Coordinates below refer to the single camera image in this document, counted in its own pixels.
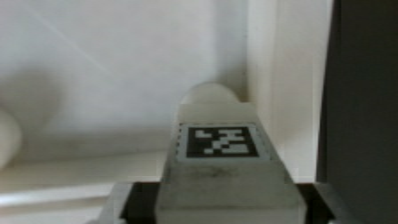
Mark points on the white U-shaped obstacle fence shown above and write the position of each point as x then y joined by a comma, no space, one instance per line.
298,80

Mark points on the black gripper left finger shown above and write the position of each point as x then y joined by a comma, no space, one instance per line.
129,208

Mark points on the white table leg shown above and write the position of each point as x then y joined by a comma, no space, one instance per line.
227,184

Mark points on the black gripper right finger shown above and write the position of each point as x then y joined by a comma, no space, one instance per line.
328,210

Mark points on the white square tabletop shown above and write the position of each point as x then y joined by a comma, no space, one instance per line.
102,59

